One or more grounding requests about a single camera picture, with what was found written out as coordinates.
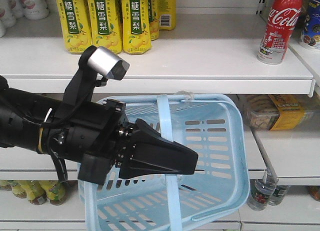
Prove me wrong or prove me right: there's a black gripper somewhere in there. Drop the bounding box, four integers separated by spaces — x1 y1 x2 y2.
41 99 198 185

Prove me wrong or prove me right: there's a light blue plastic basket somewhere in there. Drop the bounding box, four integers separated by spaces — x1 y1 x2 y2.
78 94 250 231

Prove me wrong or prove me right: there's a red coca-cola aluminium bottle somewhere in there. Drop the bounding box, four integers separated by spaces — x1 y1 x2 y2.
257 0 303 65

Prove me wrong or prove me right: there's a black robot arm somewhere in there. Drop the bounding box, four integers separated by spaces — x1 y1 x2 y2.
0 78 198 185

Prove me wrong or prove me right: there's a yellow pear drink bottle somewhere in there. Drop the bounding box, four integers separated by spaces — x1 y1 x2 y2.
121 0 152 55
56 0 92 54
87 0 123 54

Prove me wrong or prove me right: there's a clear water bottle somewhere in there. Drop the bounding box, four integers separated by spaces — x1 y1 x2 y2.
247 179 276 211

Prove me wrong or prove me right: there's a boxed biscuits yellow label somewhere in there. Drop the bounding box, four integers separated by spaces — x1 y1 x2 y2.
238 94 320 131

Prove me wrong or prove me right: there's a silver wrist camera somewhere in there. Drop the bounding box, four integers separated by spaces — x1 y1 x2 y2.
87 46 130 81

